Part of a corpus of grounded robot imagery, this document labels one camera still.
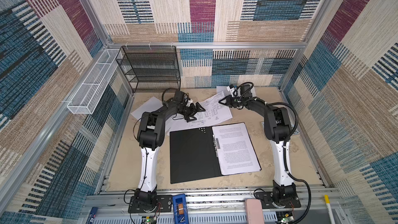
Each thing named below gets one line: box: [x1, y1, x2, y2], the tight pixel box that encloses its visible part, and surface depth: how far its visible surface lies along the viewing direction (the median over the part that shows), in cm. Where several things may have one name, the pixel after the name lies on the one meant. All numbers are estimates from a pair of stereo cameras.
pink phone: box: [245, 198, 265, 224], surface depth 71 cm
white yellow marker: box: [324, 194, 336, 224], surface depth 73 cm
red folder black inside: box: [169, 122, 262, 185], surface depth 92 cm
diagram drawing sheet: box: [166, 91, 233, 132], surface depth 105 cm
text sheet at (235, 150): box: [211, 122, 262, 176], surface depth 91 cm
